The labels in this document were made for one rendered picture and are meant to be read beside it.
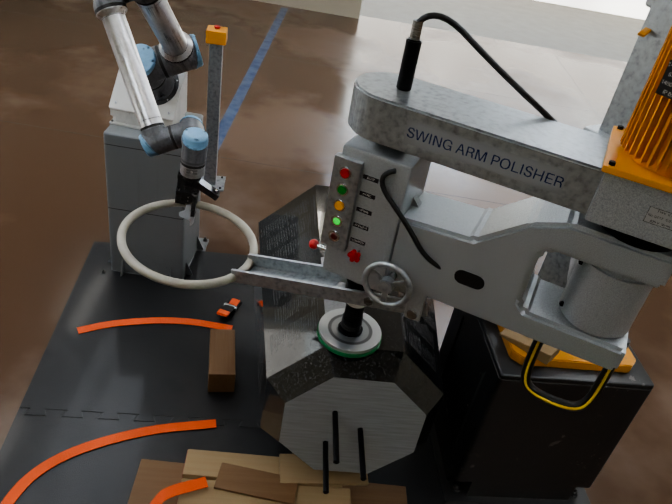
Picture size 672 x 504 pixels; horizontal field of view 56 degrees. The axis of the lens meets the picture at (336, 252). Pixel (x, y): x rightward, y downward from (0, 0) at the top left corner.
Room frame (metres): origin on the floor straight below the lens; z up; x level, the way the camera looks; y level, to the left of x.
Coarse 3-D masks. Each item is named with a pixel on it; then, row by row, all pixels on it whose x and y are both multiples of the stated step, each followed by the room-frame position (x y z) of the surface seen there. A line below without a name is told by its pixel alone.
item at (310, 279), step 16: (256, 256) 1.79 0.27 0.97; (240, 272) 1.69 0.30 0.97; (256, 272) 1.75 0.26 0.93; (272, 272) 1.75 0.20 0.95; (288, 272) 1.74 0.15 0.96; (304, 272) 1.73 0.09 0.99; (320, 272) 1.71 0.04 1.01; (272, 288) 1.65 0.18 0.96; (288, 288) 1.63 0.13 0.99; (304, 288) 1.61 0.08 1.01; (320, 288) 1.59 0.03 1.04; (336, 288) 1.57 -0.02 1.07; (400, 288) 1.62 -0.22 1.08; (368, 304) 1.53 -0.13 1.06
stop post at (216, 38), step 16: (208, 32) 3.80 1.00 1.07; (224, 32) 3.82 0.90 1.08; (208, 80) 3.82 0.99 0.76; (208, 96) 3.82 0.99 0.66; (208, 112) 3.82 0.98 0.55; (208, 128) 3.82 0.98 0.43; (208, 144) 3.82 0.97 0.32; (208, 160) 3.82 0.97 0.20; (208, 176) 3.82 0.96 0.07; (224, 176) 3.98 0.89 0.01
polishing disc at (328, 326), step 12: (336, 312) 1.68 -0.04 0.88; (324, 324) 1.61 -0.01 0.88; (336, 324) 1.62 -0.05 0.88; (372, 324) 1.66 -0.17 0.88; (324, 336) 1.55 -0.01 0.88; (336, 336) 1.56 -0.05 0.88; (360, 336) 1.59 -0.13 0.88; (372, 336) 1.60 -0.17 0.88; (336, 348) 1.51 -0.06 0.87; (348, 348) 1.52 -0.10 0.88; (360, 348) 1.53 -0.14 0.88; (372, 348) 1.54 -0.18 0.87
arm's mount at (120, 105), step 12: (120, 72) 2.94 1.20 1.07; (120, 84) 2.90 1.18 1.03; (180, 84) 2.93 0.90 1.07; (120, 96) 2.86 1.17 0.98; (168, 96) 2.88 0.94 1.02; (180, 96) 2.92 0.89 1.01; (120, 108) 2.82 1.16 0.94; (132, 108) 2.82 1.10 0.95; (168, 108) 2.84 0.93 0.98; (180, 108) 2.92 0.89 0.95; (120, 120) 2.82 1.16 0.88; (132, 120) 2.82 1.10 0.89; (168, 120) 2.81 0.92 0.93
